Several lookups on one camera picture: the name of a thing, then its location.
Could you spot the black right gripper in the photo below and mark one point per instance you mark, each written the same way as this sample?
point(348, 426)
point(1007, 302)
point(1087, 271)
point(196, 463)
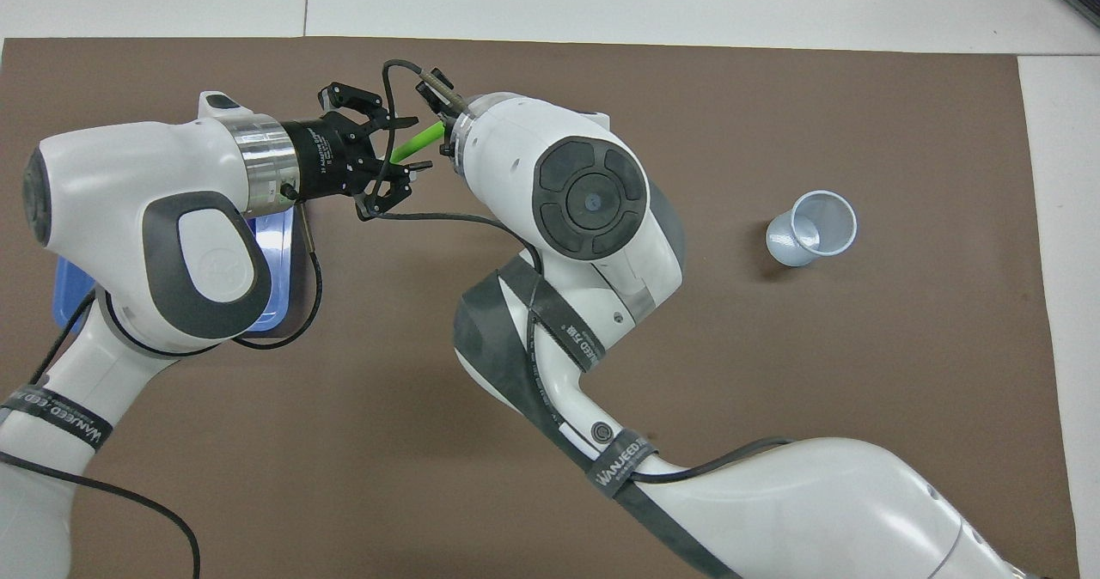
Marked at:
point(448, 143)

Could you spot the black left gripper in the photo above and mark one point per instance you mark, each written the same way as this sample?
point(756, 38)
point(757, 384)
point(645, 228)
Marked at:
point(331, 160)

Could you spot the green pen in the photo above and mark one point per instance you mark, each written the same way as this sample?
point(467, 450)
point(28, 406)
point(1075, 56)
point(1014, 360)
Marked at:
point(417, 143)

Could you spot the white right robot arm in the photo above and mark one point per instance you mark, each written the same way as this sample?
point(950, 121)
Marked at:
point(601, 244)

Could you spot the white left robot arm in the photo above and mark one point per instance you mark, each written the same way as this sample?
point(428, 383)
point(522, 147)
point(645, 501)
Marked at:
point(129, 201)

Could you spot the blue plastic tray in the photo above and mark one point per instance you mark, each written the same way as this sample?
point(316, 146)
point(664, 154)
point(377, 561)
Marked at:
point(277, 261)

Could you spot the translucent plastic cup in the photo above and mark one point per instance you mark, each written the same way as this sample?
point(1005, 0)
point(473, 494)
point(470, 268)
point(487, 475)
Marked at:
point(786, 248)

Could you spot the brown table mat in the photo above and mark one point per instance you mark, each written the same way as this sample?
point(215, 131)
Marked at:
point(859, 390)

